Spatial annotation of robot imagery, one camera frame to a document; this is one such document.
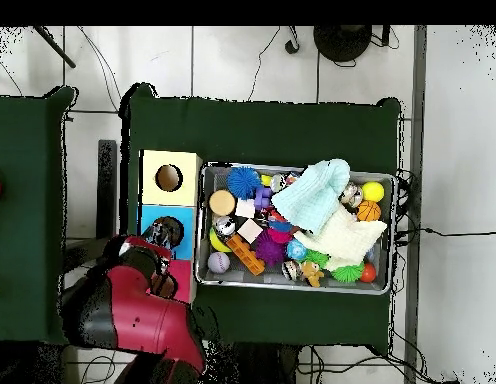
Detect thin black rod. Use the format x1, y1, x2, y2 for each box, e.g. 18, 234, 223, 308
32, 25, 77, 69

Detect wooden cube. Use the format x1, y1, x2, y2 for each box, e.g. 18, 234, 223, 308
236, 218, 264, 244

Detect white toy baseball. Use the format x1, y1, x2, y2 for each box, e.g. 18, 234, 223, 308
207, 251, 232, 275

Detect blue spiky ball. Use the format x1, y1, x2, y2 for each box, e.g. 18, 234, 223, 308
226, 166, 262, 200

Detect wooden box with three holes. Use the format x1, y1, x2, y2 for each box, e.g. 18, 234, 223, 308
133, 149, 204, 305

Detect clear mesh bin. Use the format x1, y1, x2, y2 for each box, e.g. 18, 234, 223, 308
194, 161, 397, 296

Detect clear plastic packet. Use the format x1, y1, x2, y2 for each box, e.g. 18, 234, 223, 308
144, 222, 174, 248

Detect brown teddy bear toy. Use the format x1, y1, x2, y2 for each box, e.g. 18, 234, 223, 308
299, 260, 325, 288

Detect mint green cloth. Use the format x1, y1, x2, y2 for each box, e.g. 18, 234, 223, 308
270, 158, 351, 235

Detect orange toy basketball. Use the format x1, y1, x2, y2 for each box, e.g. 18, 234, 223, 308
356, 199, 382, 222

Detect cream knitted cloth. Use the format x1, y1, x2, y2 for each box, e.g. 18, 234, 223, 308
293, 203, 389, 271

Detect toy hamburger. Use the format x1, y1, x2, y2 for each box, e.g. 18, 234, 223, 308
208, 189, 237, 218

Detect black cable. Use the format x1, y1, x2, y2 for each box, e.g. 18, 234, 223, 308
395, 226, 496, 238

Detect black upright panel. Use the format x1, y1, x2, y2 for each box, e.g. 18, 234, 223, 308
96, 139, 118, 241

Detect dark green table cloth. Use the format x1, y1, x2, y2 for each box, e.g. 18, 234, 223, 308
0, 86, 83, 346
118, 82, 402, 348

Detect yellow ball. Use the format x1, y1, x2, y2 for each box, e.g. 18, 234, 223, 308
360, 180, 386, 203

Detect black round stand base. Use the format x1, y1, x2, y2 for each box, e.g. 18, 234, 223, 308
312, 25, 373, 63

